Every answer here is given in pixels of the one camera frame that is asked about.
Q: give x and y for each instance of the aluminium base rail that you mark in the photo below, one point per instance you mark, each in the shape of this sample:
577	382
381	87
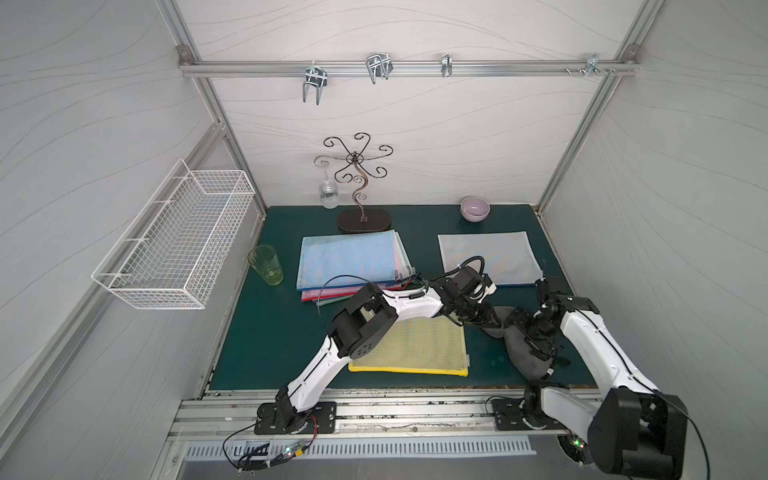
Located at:
360	413

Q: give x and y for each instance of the aluminium top rail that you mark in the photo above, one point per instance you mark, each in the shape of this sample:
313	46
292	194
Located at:
401	68

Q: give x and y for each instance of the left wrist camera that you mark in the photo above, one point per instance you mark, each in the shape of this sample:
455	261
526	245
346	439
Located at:
474	279

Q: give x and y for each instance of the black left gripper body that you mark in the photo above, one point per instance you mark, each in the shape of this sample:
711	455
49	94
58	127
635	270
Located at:
480	309

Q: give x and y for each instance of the stack of coloured document bags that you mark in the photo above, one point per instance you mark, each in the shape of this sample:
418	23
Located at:
404	267

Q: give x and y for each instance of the metal ring clamp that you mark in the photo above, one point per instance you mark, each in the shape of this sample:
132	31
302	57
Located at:
446	65

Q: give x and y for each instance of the grey microfibre cloth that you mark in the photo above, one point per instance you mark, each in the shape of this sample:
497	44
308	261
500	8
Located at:
533	357

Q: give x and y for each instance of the purple bowl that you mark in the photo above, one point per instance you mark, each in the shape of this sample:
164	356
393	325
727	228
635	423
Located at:
474	209

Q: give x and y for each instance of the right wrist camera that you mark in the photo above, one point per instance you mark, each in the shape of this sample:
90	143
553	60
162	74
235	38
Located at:
546	287

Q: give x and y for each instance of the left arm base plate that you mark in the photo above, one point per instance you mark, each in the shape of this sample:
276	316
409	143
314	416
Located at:
274	419

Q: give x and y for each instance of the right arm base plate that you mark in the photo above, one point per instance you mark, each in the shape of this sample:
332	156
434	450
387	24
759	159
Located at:
508	415

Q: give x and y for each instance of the green drinking glass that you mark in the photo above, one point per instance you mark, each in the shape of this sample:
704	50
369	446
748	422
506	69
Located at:
264	260

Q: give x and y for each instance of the yellow mesh document bag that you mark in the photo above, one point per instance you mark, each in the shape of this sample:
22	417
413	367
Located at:
432	346

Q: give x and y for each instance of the hanging wine glass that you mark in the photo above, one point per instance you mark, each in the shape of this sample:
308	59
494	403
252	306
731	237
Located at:
328	188

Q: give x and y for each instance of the metal hook clamp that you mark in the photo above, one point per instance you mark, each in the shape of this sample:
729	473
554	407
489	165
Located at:
315	81
379	66

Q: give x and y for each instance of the metal hook clamp middle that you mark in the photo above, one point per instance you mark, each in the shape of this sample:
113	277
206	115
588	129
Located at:
379	66

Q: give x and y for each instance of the metal bracket right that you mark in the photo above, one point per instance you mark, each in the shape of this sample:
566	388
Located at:
592	67

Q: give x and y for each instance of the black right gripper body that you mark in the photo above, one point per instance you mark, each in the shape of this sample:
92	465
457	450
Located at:
527	324

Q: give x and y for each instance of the white wire basket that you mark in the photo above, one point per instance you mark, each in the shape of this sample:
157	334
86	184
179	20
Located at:
171	254

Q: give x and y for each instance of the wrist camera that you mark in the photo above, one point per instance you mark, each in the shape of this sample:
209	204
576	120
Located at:
546	287
474	279

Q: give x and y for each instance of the metal hook clamp left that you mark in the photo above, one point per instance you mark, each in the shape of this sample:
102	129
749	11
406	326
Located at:
315	81

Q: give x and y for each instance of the white mesh document bag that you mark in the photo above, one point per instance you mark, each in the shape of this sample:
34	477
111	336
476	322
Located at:
509	257

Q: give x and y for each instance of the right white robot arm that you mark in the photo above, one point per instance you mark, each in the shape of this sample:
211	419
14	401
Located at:
634	430

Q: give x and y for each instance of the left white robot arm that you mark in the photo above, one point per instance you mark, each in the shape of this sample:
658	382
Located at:
363	322

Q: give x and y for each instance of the bronze scroll stand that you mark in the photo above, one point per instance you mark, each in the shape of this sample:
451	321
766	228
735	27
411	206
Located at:
353	170

